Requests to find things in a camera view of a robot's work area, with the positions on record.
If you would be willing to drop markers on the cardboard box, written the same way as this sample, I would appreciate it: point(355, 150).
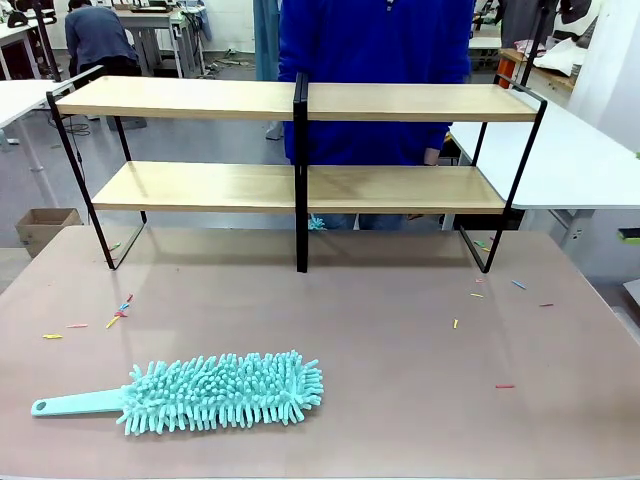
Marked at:
point(47, 227)

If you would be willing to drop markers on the wooden background table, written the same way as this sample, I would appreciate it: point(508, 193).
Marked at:
point(545, 75)

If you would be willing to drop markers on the person in blue sweater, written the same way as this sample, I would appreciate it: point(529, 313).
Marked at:
point(375, 50)

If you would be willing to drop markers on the teal microfiber duster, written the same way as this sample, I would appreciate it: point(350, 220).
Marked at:
point(220, 392)
point(316, 223)

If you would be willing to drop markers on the black stand pole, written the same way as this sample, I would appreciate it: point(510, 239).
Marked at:
point(47, 45)
point(534, 45)

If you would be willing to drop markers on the person's left hand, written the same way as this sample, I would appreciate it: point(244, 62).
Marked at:
point(432, 156)

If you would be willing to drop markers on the white background desk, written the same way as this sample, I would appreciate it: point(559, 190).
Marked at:
point(484, 42)

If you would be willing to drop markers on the two-tier wooden black-frame shelf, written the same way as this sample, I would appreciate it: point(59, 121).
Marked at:
point(350, 102)

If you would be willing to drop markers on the orange background object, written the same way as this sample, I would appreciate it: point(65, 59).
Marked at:
point(506, 70)

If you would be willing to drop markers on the grey background desk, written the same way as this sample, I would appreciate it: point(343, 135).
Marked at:
point(155, 30)

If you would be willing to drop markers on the background person dark jacket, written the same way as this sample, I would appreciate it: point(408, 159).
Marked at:
point(100, 37)

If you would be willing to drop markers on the person's left forearm blue sleeve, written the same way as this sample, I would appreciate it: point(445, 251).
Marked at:
point(439, 136)

